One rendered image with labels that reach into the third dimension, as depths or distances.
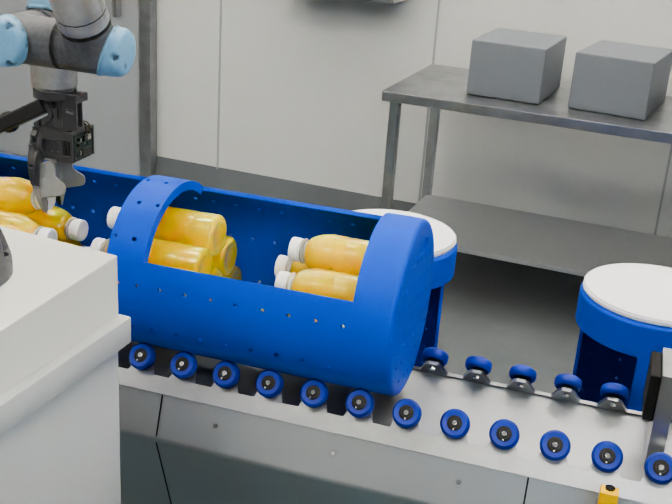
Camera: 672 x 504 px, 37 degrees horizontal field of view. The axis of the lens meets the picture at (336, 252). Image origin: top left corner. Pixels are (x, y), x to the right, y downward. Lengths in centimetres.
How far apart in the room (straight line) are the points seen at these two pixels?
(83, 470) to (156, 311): 30
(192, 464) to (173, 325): 25
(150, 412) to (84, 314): 42
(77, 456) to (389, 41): 380
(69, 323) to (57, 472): 20
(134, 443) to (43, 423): 46
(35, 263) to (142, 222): 30
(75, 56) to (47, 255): 34
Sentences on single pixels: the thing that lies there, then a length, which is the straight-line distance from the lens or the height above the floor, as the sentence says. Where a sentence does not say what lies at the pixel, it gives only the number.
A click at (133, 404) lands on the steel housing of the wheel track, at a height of 88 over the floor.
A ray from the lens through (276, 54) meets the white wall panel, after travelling 518.
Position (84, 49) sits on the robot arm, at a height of 146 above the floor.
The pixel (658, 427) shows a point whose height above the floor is 100.
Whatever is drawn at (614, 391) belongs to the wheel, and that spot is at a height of 97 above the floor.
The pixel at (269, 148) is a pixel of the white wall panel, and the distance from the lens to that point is 530.
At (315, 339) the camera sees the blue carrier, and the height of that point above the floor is 108.
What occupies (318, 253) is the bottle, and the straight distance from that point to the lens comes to 157.
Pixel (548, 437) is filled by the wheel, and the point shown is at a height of 97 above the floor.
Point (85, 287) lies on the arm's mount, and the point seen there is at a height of 122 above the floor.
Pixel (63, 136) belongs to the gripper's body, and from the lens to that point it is 171.
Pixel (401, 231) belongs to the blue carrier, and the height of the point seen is 123.
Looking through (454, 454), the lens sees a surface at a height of 92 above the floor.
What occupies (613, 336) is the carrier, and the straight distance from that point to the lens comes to 185.
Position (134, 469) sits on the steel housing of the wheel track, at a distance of 179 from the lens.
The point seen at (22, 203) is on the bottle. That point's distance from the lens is 180.
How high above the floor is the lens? 174
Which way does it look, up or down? 21 degrees down
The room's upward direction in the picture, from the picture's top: 4 degrees clockwise
